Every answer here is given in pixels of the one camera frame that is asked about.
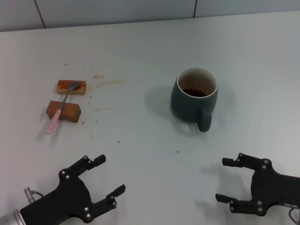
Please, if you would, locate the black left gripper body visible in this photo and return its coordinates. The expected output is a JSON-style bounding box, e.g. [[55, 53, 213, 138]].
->
[[20, 167, 95, 225]]

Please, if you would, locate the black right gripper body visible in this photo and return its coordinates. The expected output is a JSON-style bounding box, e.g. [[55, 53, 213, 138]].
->
[[250, 160, 300, 217]]

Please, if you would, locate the pink handled metal spoon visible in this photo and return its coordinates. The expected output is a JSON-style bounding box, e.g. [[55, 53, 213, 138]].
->
[[45, 82, 80, 135]]

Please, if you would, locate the dark grey ceramic mug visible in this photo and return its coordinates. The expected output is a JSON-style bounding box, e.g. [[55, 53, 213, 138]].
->
[[170, 67, 219, 133]]

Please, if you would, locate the brown wooden notched block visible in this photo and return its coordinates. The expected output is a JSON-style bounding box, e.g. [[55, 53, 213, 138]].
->
[[45, 100, 82, 123]]

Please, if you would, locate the light wooden block orange stained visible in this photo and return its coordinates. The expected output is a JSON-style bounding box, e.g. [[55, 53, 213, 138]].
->
[[56, 80, 87, 96]]

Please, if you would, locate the dark coffee liquid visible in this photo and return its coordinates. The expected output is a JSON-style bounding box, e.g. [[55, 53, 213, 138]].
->
[[181, 87, 208, 98]]

